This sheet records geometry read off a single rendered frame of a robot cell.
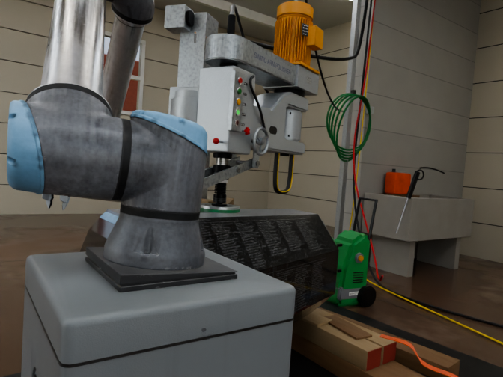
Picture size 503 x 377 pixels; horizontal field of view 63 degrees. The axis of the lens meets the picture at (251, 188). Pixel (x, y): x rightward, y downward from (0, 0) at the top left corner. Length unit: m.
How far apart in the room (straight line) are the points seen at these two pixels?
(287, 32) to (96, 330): 2.32
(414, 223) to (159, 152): 4.02
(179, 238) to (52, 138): 0.26
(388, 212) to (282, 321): 3.96
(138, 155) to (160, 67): 7.84
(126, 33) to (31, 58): 6.67
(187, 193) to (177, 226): 0.06
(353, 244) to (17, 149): 2.92
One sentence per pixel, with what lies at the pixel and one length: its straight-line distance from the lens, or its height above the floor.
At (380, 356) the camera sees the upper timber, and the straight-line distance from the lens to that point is 2.28.
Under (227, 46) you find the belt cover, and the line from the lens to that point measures 2.08.
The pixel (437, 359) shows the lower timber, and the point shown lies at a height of 0.10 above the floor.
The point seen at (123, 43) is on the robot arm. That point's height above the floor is 1.40.
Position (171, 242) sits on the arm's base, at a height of 0.92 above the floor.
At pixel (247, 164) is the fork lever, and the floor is 1.07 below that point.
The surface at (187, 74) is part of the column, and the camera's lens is 2.85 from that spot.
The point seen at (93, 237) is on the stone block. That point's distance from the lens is 1.87.
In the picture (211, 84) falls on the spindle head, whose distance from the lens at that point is 2.09.
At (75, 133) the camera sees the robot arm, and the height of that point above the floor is 1.09.
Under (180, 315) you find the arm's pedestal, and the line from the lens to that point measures 0.64.
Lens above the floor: 1.06
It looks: 3 degrees down
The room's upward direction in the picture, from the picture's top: 4 degrees clockwise
